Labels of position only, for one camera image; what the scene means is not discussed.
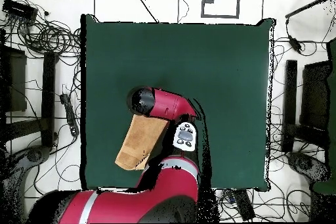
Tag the tan terry towel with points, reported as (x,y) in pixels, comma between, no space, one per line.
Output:
(140,137)

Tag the black tripod base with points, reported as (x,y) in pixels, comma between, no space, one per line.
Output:
(305,165)
(35,155)

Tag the black oblong box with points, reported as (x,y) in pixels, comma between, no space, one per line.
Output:
(244,204)

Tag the black flat panel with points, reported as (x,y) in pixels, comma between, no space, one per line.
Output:
(15,82)
(315,95)

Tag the black stand frame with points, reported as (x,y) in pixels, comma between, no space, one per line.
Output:
(48,98)
(290,98)

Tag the dark green table cloth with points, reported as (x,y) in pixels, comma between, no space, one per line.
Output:
(210,63)

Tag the black power adapter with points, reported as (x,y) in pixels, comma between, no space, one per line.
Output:
(295,44)

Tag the black power strip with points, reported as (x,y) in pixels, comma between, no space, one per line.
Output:
(70,116)

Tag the black pole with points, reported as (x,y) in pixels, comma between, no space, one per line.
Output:
(304,8)

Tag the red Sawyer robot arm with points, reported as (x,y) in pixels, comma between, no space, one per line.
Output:
(168,104)

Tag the black electronics box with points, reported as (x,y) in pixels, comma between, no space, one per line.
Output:
(19,9)

